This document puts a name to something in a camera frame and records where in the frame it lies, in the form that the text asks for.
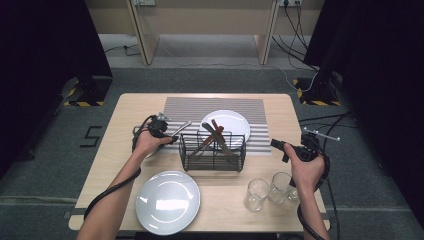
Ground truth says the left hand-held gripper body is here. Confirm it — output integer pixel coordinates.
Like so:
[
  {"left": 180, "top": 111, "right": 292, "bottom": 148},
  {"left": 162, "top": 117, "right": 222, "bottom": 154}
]
[{"left": 147, "top": 112, "right": 172, "bottom": 138}]

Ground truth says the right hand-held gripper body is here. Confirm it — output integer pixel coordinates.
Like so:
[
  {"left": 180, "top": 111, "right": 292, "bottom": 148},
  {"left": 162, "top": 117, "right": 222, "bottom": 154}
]
[{"left": 292, "top": 127, "right": 341, "bottom": 163}]

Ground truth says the silver table knife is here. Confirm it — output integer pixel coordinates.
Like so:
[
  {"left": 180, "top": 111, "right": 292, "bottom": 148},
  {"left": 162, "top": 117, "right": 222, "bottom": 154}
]
[{"left": 146, "top": 120, "right": 193, "bottom": 158}]

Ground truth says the black wire basket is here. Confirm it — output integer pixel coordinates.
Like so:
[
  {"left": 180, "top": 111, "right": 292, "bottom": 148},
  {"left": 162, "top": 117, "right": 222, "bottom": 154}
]
[{"left": 178, "top": 131, "right": 247, "bottom": 174}]

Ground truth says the white plate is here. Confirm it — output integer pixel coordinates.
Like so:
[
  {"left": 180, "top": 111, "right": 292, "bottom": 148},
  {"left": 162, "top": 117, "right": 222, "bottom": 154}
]
[
  {"left": 135, "top": 170, "right": 202, "bottom": 237},
  {"left": 198, "top": 109, "right": 252, "bottom": 151}
]

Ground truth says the clear drinking glass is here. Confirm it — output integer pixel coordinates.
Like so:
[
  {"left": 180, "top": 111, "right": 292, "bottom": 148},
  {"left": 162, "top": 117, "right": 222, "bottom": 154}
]
[
  {"left": 243, "top": 178, "right": 271, "bottom": 213},
  {"left": 267, "top": 171, "right": 299, "bottom": 210}
]

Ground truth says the person's left hand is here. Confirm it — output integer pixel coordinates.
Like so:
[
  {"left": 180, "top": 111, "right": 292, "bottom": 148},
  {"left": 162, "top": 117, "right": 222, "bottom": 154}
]
[{"left": 132, "top": 128, "right": 174, "bottom": 160}]

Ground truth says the person's right hand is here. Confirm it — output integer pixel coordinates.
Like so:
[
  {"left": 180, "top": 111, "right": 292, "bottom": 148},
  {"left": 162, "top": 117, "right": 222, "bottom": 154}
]
[{"left": 283, "top": 143, "right": 329, "bottom": 193}]

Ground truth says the silver utensil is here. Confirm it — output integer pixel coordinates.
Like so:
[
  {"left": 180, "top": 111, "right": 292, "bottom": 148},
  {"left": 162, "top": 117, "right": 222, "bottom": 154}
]
[{"left": 201, "top": 122, "right": 235, "bottom": 157}]

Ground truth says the striped placemat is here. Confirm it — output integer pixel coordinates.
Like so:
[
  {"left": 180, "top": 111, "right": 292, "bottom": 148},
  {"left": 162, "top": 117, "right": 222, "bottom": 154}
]
[{"left": 153, "top": 96, "right": 272, "bottom": 156}]

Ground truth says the black stand base striped tape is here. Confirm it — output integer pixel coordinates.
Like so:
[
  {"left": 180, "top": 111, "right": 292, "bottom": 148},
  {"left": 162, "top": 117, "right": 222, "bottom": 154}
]
[
  {"left": 62, "top": 74, "right": 114, "bottom": 108},
  {"left": 292, "top": 71, "right": 343, "bottom": 107}
]

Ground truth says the beige background desk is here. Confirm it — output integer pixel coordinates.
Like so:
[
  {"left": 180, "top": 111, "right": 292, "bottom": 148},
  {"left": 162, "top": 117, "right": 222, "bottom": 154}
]
[{"left": 84, "top": 0, "right": 326, "bottom": 66}]

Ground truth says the black curtain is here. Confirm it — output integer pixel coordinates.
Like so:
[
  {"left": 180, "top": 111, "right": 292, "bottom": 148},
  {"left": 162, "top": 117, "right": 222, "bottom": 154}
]
[
  {"left": 302, "top": 0, "right": 424, "bottom": 231},
  {"left": 0, "top": 0, "right": 115, "bottom": 181}
]

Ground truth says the thin black floor cable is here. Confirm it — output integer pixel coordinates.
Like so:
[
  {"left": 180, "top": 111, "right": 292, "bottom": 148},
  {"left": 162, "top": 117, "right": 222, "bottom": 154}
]
[{"left": 298, "top": 112, "right": 351, "bottom": 123}]

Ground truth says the thick black floor cable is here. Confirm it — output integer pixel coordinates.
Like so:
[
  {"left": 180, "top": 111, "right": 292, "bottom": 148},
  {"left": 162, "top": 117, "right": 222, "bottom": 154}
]
[{"left": 322, "top": 112, "right": 353, "bottom": 240}]

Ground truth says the left hand-held gripper cable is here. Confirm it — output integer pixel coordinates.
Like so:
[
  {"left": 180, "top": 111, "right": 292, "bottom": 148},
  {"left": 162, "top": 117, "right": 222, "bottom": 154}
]
[{"left": 82, "top": 114, "right": 158, "bottom": 222}]

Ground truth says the black floor cable with plug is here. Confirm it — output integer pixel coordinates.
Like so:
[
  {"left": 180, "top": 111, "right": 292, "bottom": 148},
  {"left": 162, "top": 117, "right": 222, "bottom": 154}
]
[{"left": 104, "top": 43, "right": 142, "bottom": 57}]

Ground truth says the black cable bundle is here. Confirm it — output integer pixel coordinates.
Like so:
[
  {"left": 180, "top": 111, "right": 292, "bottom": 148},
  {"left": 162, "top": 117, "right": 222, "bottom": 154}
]
[{"left": 271, "top": 2, "right": 322, "bottom": 73}]

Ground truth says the white wall outlet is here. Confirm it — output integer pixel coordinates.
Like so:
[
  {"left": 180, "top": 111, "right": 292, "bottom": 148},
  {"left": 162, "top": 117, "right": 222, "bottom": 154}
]
[{"left": 278, "top": 0, "right": 304, "bottom": 8}]

